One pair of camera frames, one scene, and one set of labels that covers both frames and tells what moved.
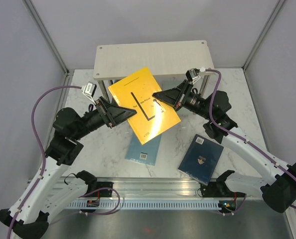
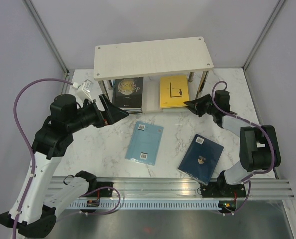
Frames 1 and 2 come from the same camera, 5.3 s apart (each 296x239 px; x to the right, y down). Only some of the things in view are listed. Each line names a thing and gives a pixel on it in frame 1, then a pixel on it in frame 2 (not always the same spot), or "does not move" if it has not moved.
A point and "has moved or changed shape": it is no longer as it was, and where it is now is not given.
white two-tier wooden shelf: x=121 y=60 does not move
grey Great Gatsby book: x=167 y=84 to x=177 y=109
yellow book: x=153 y=116 has moved or changed shape
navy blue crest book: x=200 y=159 does not move
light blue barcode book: x=145 y=153 does not move
